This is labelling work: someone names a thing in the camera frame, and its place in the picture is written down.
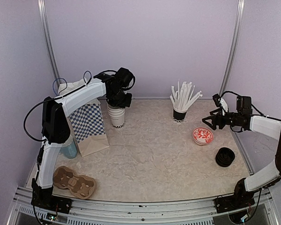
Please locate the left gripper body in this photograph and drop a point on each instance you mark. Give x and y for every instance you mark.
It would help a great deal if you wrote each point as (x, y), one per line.
(119, 99)

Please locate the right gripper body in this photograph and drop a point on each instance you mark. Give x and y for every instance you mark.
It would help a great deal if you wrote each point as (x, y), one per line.
(235, 122)

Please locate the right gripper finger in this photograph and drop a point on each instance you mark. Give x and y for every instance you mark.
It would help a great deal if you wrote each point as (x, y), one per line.
(212, 119)
(214, 126)

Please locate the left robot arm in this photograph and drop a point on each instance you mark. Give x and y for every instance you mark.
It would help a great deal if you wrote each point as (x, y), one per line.
(55, 128)

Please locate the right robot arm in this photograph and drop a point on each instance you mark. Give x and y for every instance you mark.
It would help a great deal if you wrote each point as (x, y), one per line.
(247, 121)

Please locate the red floral bowl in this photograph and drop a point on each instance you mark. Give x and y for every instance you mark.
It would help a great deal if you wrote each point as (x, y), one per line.
(202, 136)

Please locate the stack of white paper cups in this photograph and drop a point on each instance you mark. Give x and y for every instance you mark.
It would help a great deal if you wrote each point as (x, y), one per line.
(117, 116)

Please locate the stack of black lids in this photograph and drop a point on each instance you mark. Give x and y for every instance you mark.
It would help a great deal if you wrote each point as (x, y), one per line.
(224, 157)

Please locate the black cup holding straws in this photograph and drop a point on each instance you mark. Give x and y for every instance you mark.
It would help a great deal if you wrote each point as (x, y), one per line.
(178, 115)

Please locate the bundle of wrapped white straws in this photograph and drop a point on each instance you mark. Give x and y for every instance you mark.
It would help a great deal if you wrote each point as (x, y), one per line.
(184, 97)

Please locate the blue checkered paper bag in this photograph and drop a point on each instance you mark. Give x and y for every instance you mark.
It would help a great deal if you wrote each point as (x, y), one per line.
(84, 117)

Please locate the blue ceramic mug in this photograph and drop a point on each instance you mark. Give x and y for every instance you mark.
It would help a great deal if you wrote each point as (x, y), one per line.
(69, 149)

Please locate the brown cardboard cup carrier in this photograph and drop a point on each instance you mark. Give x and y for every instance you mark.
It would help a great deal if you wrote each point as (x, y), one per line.
(80, 186)

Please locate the right aluminium corner post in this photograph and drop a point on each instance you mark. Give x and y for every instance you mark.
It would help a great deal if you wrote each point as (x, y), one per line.
(233, 47)

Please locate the aluminium corner post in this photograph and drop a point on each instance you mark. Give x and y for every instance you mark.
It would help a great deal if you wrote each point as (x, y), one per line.
(233, 47)
(48, 42)

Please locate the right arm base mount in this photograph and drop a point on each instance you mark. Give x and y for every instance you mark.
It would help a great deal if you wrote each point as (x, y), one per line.
(228, 203)

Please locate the aluminium front frame rail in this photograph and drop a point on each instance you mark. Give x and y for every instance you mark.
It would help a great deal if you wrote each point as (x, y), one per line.
(200, 211)

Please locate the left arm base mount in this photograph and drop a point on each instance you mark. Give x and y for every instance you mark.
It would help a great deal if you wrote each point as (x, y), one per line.
(56, 204)

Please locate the left aluminium corner post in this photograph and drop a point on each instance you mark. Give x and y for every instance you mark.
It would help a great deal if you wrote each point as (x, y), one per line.
(48, 42)

